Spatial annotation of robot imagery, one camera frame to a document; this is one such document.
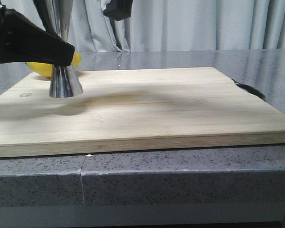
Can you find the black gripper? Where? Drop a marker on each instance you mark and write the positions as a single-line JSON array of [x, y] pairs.
[[23, 41]]

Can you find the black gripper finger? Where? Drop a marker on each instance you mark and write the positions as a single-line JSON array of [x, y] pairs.
[[118, 9]]

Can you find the steel double-cone jigger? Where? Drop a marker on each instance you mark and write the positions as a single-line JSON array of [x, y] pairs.
[[55, 16]]

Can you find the yellow lemon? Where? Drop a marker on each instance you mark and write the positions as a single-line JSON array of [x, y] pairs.
[[46, 69]]

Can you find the grey curtain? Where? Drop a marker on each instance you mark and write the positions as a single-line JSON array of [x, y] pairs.
[[179, 25]]

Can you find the light wooden cutting board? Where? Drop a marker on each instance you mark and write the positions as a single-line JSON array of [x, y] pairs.
[[126, 110]]

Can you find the black board handle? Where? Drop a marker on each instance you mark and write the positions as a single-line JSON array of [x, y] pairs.
[[250, 90]]

